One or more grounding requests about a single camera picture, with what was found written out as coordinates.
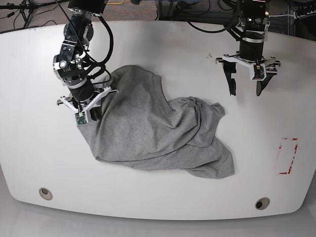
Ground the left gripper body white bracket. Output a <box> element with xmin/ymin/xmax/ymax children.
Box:
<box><xmin>215</xmin><ymin>40</ymin><xmax>280</xmax><ymax>80</ymax></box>

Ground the grey T-shirt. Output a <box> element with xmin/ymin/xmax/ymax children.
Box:
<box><xmin>78</xmin><ymin>65</ymin><xmax>235</xmax><ymax>179</ymax></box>

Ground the left table cable grommet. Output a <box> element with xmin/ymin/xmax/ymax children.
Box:
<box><xmin>39</xmin><ymin>188</ymin><xmax>53</xmax><ymax>201</ymax></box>

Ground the table cable grommet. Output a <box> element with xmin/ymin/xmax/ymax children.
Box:
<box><xmin>39</xmin><ymin>188</ymin><xmax>53</xmax><ymax>201</ymax></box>
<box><xmin>255</xmin><ymin>197</ymin><xmax>270</xmax><ymax>210</ymax></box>

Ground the red tape rectangle marking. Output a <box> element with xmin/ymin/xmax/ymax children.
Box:
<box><xmin>276</xmin><ymin>137</ymin><xmax>298</xmax><ymax>175</ymax></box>

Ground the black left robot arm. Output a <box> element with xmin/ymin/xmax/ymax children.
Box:
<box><xmin>216</xmin><ymin>0</ymin><xmax>280</xmax><ymax>96</ymax></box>

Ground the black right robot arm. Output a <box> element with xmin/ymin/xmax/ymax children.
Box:
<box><xmin>52</xmin><ymin>0</ymin><xmax>114</xmax><ymax>125</ymax></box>

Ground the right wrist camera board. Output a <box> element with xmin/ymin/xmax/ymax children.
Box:
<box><xmin>75</xmin><ymin>112</ymin><xmax>87</xmax><ymax>125</ymax></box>

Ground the right table cable grommet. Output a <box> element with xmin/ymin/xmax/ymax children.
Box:
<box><xmin>255</xmin><ymin>197</ymin><xmax>270</xmax><ymax>210</ymax></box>

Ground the white power strip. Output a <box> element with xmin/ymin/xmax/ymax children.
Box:
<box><xmin>294</xmin><ymin>5</ymin><xmax>316</xmax><ymax>19</ymax></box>

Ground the black tripod stand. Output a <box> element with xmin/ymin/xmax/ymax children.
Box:
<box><xmin>0</xmin><ymin>0</ymin><xmax>57</xmax><ymax>29</ymax></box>

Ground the grey metal frame post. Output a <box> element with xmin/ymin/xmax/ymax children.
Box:
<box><xmin>285</xmin><ymin>0</ymin><xmax>295</xmax><ymax>36</ymax></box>

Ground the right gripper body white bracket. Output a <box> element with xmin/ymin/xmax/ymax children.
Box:
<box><xmin>56</xmin><ymin>82</ymin><xmax>119</xmax><ymax>116</ymax></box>

